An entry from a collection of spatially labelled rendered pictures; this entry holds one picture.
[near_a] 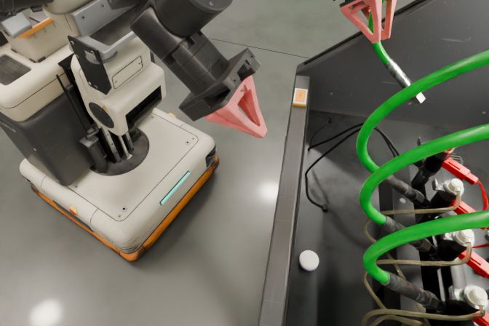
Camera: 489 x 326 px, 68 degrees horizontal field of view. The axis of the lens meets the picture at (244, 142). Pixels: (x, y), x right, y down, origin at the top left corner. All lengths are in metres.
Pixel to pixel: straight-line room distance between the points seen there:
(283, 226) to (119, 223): 0.93
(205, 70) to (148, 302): 1.35
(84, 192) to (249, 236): 0.73
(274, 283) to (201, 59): 0.40
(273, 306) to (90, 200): 1.10
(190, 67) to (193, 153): 1.23
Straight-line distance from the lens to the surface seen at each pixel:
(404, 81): 0.71
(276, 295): 0.65
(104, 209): 1.57
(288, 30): 2.80
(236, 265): 1.67
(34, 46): 1.35
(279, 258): 0.67
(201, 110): 0.44
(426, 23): 0.89
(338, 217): 0.86
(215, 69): 0.42
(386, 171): 0.44
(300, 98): 0.88
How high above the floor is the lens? 1.57
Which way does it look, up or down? 51 degrees down
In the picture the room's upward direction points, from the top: straight up
